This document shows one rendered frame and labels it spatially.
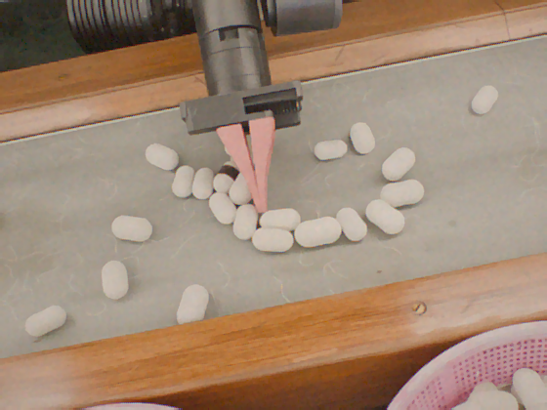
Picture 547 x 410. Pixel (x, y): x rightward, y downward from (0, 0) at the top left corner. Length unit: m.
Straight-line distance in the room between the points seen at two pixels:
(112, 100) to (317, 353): 0.40
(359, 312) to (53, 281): 0.27
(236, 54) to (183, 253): 0.17
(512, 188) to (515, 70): 0.18
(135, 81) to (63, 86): 0.09
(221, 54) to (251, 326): 0.22
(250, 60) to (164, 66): 0.22
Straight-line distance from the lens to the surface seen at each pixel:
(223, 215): 0.51
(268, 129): 0.48
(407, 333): 0.41
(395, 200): 0.50
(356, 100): 0.64
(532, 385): 0.43
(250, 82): 0.50
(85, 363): 0.45
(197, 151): 0.61
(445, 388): 0.42
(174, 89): 0.68
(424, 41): 0.70
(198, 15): 0.53
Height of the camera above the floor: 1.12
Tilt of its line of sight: 46 degrees down
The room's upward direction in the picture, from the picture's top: 12 degrees counter-clockwise
